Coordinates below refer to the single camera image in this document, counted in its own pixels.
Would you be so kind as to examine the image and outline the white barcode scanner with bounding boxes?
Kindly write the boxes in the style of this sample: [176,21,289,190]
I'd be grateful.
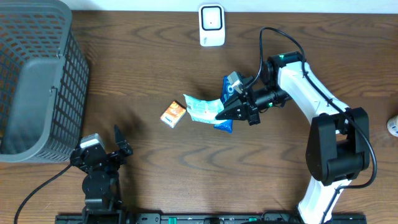
[198,4,226,47]

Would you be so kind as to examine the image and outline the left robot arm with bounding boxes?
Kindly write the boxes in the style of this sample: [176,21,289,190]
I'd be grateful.
[70,126,133,224]

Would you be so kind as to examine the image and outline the green lid jar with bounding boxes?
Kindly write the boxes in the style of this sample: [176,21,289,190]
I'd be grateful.
[387,115,398,137]

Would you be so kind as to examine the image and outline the orange snack box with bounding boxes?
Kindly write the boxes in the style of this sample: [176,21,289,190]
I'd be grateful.
[160,101,187,128]

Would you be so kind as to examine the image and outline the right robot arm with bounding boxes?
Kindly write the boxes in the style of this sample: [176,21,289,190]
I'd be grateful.
[215,52,377,223]

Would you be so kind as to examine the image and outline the blue Oreo cookie pack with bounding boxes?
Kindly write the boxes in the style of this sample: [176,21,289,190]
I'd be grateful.
[213,76,234,134]

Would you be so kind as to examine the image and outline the light teal snack packet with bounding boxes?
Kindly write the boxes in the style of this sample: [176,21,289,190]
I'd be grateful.
[184,95,226,124]

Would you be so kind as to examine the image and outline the grey plastic mesh basket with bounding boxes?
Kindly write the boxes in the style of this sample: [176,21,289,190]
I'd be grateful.
[1,1,90,163]

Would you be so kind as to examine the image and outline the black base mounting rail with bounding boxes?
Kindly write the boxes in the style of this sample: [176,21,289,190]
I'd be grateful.
[55,211,367,224]

